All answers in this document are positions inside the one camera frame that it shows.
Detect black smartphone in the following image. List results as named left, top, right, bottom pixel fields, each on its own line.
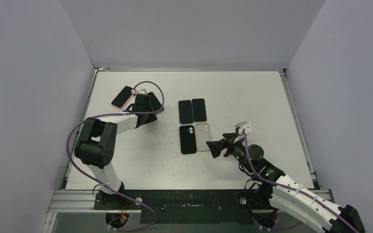
left=191, top=99, right=207, bottom=122

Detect phone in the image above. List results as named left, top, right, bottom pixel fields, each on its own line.
left=111, top=86, right=136, bottom=109
left=147, top=92, right=164, bottom=114
left=178, top=100, right=193, bottom=125

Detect phone in pink case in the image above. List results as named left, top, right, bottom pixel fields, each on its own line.
left=111, top=86, right=136, bottom=109

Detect beige phone case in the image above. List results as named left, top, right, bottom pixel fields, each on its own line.
left=195, top=123, right=212, bottom=152

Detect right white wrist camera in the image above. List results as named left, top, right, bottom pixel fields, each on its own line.
left=235, top=121, right=253, bottom=135

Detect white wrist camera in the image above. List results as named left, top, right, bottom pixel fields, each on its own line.
left=235, top=121, right=253, bottom=135
left=131, top=88, right=148, bottom=96

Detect aluminium table frame rail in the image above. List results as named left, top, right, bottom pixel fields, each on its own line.
left=48, top=67, right=335, bottom=214

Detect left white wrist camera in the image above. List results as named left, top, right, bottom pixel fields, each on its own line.
left=131, top=88, right=148, bottom=96

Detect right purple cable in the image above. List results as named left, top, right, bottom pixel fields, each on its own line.
left=241, top=130, right=361, bottom=233

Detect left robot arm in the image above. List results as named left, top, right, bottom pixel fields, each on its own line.
left=74, top=92, right=163, bottom=209

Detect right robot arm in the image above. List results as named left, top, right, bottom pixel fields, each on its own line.
left=206, top=132, right=366, bottom=233

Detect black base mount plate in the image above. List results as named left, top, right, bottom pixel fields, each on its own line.
left=93, top=189, right=278, bottom=227

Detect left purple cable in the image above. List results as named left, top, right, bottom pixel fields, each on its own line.
left=65, top=81, right=165, bottom=233

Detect black phone case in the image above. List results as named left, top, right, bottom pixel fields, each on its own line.
left=179, top=125, right=197, bottom=154

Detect purple cable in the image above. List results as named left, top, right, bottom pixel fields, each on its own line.
left=241, top=130, right=361, bottom=233
left=65, top=81, right=165, bottom=233

